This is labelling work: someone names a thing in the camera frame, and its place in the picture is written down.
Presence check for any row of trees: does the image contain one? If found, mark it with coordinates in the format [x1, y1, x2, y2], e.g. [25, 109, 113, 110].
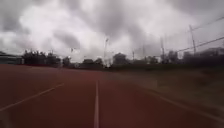
[21, 49, 224, 70]

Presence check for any red running track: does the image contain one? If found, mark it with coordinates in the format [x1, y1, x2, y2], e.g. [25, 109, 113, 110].
[0, 63, 224, 128]

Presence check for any grass strip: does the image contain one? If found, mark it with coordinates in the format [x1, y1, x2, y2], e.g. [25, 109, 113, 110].
[109, 67, 224, 118]

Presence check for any lamp post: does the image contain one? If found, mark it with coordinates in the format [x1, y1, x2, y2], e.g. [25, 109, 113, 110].
[102, 37, 110, 68]

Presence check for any low building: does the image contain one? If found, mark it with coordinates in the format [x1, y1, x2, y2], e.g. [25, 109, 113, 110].
[0, 52, 25, 66]

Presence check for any tall utility pole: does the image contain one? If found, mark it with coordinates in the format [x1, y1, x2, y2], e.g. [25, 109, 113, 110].
[188, 24, 198, 56]
[159, 36, 166, 64]

